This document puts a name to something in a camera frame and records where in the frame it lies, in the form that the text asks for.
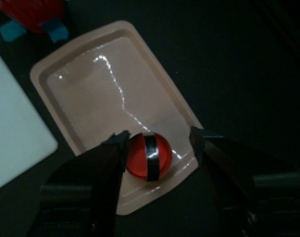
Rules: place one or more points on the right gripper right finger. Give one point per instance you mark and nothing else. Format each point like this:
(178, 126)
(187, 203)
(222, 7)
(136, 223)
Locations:
(255, 191)

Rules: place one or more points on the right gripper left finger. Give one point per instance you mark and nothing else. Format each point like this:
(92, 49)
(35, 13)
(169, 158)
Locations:
(82, 191)

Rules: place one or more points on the red ball with black stripe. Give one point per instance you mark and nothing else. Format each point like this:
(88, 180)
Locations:
(138, 157)

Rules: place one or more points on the pink rectangular tray plate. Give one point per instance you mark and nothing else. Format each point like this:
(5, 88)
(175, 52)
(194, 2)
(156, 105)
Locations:
(98, 92)

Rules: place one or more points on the white cutting board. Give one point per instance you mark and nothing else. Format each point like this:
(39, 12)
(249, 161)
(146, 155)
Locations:
(12, 123)

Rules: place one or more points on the blue toy piece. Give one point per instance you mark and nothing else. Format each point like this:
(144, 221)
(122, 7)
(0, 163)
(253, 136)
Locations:
(58, 30)

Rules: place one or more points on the small blue block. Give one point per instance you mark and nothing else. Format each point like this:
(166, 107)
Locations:
(9, 31)

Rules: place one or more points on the pink cup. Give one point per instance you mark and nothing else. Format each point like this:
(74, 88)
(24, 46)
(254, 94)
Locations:
(28, 12)

